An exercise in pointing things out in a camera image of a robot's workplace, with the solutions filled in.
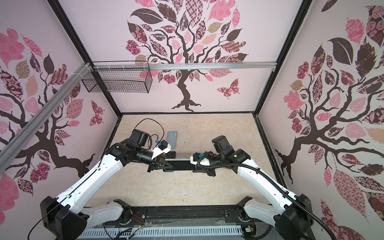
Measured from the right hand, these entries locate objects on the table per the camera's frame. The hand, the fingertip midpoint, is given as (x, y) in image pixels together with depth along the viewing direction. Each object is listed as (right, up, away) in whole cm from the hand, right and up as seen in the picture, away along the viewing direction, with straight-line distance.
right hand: (194, 165), depth 71 cm
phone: (-8, +4, -7) cm, 11 cm away
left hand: (-11, 0, -3) cm, 12 cm away
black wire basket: (-65, +58, +51) cm, 100 cm away
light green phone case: (-17, +10, +36) cm, 41 cm away
